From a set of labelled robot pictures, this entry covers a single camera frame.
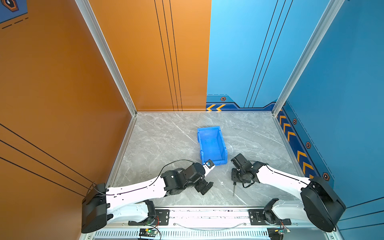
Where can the black handled screwdriver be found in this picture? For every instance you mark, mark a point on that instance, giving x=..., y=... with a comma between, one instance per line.
x=234, y=187

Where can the right aluminium corner post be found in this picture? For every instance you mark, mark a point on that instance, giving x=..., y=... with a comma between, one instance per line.
x=318, y=34

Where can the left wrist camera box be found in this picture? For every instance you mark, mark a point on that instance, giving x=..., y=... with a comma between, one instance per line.
x=208, y=167

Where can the right small circuit board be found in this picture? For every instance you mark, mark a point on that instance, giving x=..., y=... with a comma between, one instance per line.
x=282, y=230

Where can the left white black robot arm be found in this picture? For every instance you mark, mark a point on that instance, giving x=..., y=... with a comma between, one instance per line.
x=133, y=203

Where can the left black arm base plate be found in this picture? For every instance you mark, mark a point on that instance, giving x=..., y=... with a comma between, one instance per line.
x=160, y=218

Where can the blue plastic bin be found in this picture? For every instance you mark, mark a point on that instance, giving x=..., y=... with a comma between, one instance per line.
x=212, y=145

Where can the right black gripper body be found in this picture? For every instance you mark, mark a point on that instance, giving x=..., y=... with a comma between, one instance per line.
x=241, y=177

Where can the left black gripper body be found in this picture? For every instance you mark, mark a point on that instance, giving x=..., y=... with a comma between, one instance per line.
x=185, y=186

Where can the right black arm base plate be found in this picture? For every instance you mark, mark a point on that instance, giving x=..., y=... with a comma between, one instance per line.
x=259, y=217

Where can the aluminium front mounting rail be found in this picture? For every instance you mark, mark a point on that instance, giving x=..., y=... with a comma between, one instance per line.
x=208, y=217

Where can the left aluminium corner post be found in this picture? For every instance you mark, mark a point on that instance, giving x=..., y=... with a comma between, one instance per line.
x=101, y=42

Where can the white slotted cable duct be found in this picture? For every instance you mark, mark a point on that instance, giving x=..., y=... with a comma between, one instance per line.
x=185, y=234

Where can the aluminium corner post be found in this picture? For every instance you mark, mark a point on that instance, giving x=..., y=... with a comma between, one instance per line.
x=318, y=34
x=101, y=42

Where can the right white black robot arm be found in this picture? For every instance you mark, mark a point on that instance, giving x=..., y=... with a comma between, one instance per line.
x=316, y=202

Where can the left green circuit board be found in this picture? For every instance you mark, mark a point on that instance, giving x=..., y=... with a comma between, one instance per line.
x=149, y=234

